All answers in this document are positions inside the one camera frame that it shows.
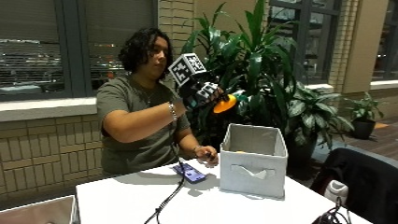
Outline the orange round toy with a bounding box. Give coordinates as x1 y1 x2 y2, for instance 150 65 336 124
212 93 239 115

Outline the blue smartphone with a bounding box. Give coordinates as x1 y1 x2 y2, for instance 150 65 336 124
172 162 208 185

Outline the white marker cube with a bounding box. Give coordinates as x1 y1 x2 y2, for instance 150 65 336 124
167 52 208 88

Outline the grey fabric storage box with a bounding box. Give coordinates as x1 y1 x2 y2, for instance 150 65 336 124
219 122 291 201

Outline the tall green leafy plant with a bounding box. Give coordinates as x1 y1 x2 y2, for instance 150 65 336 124
180 0 301 147

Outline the the person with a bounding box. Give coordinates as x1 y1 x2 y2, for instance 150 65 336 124
96 27 220 177

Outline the broad-leaf plant in dark pot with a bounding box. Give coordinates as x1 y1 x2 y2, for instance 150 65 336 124
285 81 356 170

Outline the tall dark-framed window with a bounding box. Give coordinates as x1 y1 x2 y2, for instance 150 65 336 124
268 0 349 86

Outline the small plant in black pot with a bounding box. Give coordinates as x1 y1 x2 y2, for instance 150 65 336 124
344 91 387 141

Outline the grey stone window sill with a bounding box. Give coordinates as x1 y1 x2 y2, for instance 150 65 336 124
0 96 100 123

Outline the large dark-framed window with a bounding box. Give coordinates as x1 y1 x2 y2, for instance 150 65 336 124
0 0 160 103

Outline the narrow dark-framed window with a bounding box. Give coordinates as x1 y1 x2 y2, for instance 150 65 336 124
371 0 398 82

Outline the silver bracelet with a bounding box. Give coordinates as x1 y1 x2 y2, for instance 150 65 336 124
167 102 180 121

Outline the thin necklace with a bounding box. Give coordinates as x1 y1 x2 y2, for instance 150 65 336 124
136 83 162 106

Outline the black cable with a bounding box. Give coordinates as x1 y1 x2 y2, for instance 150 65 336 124
143 141 187 224

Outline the bundle of black cables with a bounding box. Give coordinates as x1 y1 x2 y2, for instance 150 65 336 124
312 196 355 224

